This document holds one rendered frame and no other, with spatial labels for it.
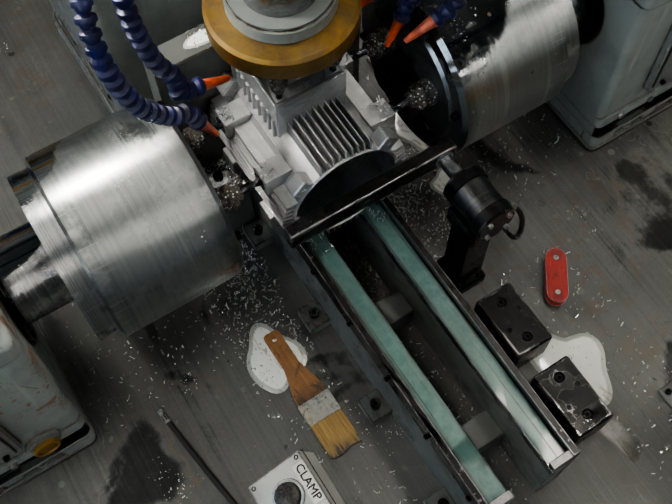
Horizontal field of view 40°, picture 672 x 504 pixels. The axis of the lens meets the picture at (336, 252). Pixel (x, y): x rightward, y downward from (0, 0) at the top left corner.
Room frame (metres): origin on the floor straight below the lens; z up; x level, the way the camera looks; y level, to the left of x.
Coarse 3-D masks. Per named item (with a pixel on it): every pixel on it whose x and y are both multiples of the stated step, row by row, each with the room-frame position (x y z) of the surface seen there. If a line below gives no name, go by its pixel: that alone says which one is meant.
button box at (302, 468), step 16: (288, 464) 0.23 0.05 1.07; (304, 464) 0.23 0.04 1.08; (320, 464) 0.24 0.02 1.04; (272, 480) 0.22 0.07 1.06; (288, 480) 0.22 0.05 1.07; (304, 480) 0.22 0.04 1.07; (320, 480) 0.22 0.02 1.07; (256, 496) 0.20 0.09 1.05; (272, 496) 0.20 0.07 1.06; (304, 496) 0.20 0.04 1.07; (320, 496) 0.20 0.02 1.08; (336, 496) 0.20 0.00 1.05
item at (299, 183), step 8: (224, 72) 0.73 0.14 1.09; (232, 80) 0.72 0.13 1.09; (224, 88) 0.72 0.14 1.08; (232, 88) 0.72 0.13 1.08; (232, 96) 0.72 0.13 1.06; (384, 128) 0.65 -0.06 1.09; (376, 136) 0.64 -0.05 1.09; (384, 136) 0.63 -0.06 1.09; (392, 136) 0.64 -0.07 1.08; (376, 144) 0.63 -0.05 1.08; (384, 144) 0.63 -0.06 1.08; (392, 144) 0.63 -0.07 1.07; (296, 176) 0.58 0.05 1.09; (304, 176) 0.58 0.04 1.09; (288, 184) 0.57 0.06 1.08; (296, 184) 0.57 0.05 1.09; (304, 184) 0.57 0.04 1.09; (312, 184) 0.57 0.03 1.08; (296, 192) 0.56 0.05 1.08; (304, 192) 0.57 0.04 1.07
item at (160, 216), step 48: (96, 144) 0.58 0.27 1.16; (144, 144) 0.58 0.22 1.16; (192, 144) 0.64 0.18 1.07; (48, 192) 0.52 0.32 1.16; (96, 192) 0.52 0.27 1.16; (144, 192) 0.52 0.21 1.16; (192, 192) 0.53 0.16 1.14; (240, 192) 0.57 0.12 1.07; (0, 240) 0.50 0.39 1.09; (48, 240) 0.47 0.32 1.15; (96, 240) 0.47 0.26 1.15; (144, 240) 0.47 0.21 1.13; (192, 240) 0.48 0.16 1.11; (48, 288) 0.45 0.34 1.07; (96, 288) 0.43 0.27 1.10; (144, 288) 0.44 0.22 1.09; (192, 288) 0.45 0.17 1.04
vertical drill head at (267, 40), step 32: (224, 0) 0.70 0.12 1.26; (256, 0) 0.68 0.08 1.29; (288, 0) 0.68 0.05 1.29; (320, 0) 0.70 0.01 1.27; (352, 0) 0.72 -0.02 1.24; (224, 32) 0.67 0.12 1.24; (256, 32) 0.66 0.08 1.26; (288, 32) 0.66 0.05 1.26; (320, 32) 0.67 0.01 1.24; (352, 32) 0.68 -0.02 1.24; (256, 64) 0.63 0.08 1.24; (288, 64) 0.63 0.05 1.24; (320, 64) 0.64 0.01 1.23
